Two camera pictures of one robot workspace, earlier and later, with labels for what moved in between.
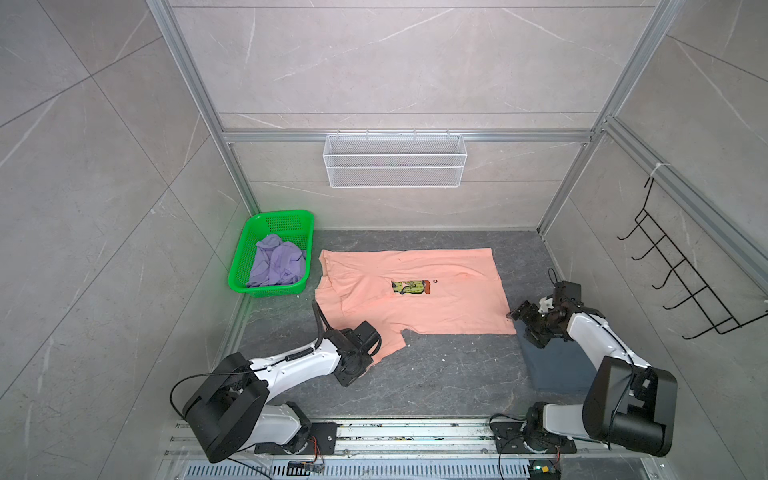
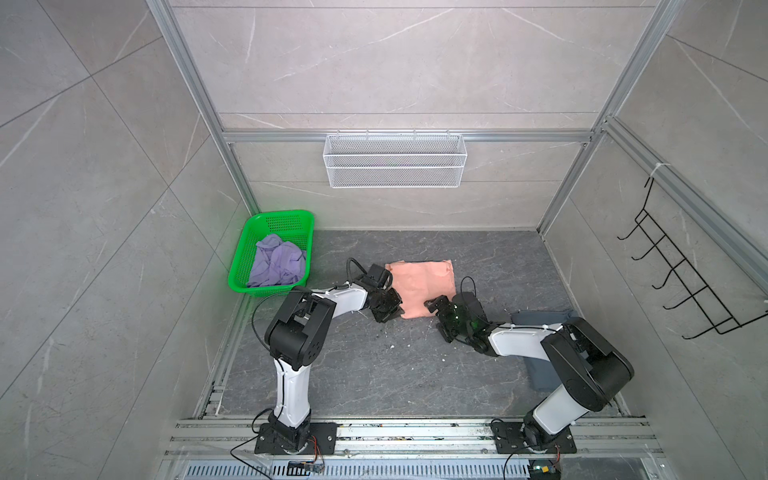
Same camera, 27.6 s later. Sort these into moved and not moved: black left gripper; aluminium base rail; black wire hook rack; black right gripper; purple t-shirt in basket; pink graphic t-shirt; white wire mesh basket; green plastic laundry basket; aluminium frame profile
Moved: black right gripper; pink graphic t-shirt; black left gripper
Not moved: white wire mesh basket; green plastic laundry basket; aluminium frame profile; aluminium base rail; purple t-shirt in basket; black wire hook rack
